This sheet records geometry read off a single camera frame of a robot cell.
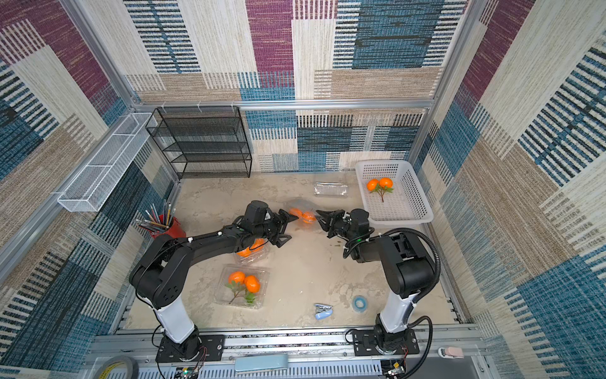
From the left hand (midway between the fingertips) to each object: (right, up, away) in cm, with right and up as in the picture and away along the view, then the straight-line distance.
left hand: (299, 225), depth 89 cm
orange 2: (-1, +4, +5) cm, 7 cm away
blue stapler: (+8, -28, -9) cm, 30 cm away
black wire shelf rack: (-44, +35, +20) cm, 60 cm away
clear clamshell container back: (+14, +14, +23) cm, 30 cm away
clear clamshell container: (-16, -11, -2) cm, 19 cm away
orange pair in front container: (-21, -19, -7) cm, 29 cm away
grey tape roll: (-55, -38, -20) cm, 70 cm away
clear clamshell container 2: (+1, +6, +23) cm, 24 cm away
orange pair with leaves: (+37, +15, +22) cm, 46 cm away
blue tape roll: (+20, -26, -7) cm, 34 cm away
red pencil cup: (-51, -1, +6) cm, 52 cm away
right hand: (+7, +4, +1) cm, 8 cm away
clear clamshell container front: (-26, -24, -5) cm, 36 cm away
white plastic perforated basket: (+42, +12, +22) cm, 49 cm away
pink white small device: (+44, -34, -20) cm, 59 cm away
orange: (+3, +2, +5) cm, 6 cm away
